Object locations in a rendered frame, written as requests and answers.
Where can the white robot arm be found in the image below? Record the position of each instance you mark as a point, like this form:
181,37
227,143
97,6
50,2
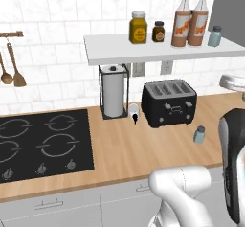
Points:
178,189

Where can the white condiment bottle black cap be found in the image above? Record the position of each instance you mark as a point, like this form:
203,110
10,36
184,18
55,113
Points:
134,111

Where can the blue-grey shaker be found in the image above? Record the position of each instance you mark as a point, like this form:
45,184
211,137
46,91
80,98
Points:
214,37
199,135

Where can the tall brown bottle orange label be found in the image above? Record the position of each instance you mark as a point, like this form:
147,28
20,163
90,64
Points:
199,26
180,26

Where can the grey cabinet door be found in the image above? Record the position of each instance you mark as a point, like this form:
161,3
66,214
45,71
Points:
231,10

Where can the white paper towel roll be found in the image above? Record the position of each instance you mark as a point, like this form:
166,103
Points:
113,93

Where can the black paper towel holder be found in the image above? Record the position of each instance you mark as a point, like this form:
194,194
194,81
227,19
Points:
100,90

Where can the black four-slot toaster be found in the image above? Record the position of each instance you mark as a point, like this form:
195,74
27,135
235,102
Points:
169,106

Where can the yellow jar silver lid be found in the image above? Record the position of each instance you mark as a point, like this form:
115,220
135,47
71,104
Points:
138,29

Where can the grey hob knob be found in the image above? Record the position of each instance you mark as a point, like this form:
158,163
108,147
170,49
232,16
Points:
40,169
71,164
7,174

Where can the small brown jar black lid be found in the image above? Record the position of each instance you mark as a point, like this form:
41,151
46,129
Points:
158,32

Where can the black hob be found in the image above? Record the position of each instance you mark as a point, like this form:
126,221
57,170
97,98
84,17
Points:
48,141

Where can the grey drawer front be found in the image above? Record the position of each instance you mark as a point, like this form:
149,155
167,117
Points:
73,202
124,202

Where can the wooden spatula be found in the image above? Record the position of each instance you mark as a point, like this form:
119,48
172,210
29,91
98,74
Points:
18,79

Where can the silver round appliance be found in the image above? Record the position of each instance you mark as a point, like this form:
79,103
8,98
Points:
232,82

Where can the wooden spoon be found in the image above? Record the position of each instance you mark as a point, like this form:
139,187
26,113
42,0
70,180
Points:
5,77

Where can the white wall outlet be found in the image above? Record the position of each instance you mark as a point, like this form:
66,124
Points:
167,67
138,69

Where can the white wall shelf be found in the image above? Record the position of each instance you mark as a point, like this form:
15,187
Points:
121,50

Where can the wooden utensil rail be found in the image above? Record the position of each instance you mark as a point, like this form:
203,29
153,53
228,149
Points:
11,34

